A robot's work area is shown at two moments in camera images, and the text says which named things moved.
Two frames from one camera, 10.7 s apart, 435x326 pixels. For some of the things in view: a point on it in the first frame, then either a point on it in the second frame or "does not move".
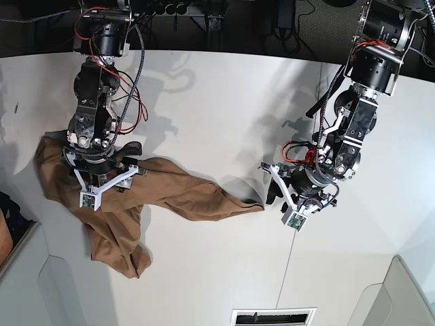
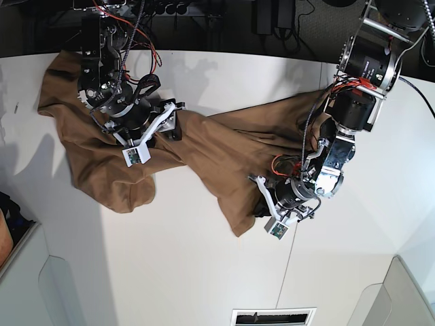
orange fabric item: (6, 242) does not move
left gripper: (96, 172) -> (140, 116)
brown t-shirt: (112, 221) -> (232, 154)
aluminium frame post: (215, 32) does not move
